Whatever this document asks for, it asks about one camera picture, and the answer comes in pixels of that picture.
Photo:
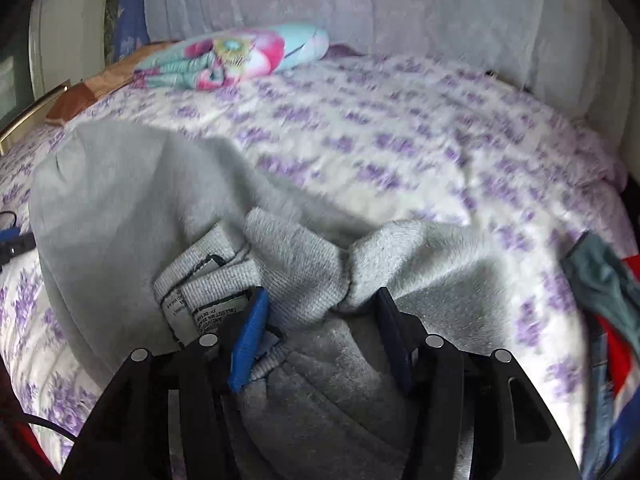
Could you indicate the blue jeans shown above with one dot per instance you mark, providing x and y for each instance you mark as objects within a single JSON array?
[{"x": 599, "y": 411}]

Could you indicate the window with white frame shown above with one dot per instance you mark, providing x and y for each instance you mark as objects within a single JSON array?
[{"x": 16, "y": 85}]

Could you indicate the folded turquoise pink floral quilt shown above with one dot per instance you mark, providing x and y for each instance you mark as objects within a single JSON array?
[{"x": 222, "y": 59}]

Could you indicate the brown orange pillow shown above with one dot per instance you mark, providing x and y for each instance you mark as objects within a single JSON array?
[{"x": 96, "y": 88}]

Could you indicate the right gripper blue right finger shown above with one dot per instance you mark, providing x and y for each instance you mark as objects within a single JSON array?
[{"x": 396, "y": 339}]

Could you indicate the gold bed frame rail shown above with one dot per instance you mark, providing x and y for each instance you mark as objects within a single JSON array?
[{"x": 30, "y": 118}]

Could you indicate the grey sweatpants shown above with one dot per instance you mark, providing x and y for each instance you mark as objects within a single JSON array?
[{"x": 149, "y": 243}]

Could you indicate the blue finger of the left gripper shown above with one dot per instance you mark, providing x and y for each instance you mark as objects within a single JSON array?
[{"x": 10, "y": 234}]

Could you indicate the red garment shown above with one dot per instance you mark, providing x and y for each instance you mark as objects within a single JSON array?
[{"x": 623, "y": 370}]

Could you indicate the dark green fleece garment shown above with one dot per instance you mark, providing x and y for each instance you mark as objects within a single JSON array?
[{"x": 602, "y": 284}]

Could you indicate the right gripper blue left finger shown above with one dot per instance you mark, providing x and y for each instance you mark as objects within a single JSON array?
[{"x": 246, "y": 331}]

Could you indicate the blue patterned cushion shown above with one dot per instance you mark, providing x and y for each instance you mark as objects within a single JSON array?
[{"x": 130, "y": 31}]

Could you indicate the purple floral bed sheet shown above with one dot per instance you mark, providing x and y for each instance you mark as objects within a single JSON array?
[{"x": 416, "y": 138}]

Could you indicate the lavender lace headboard cover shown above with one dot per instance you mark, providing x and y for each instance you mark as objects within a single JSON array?
[{"x": 575, "y": 55}]

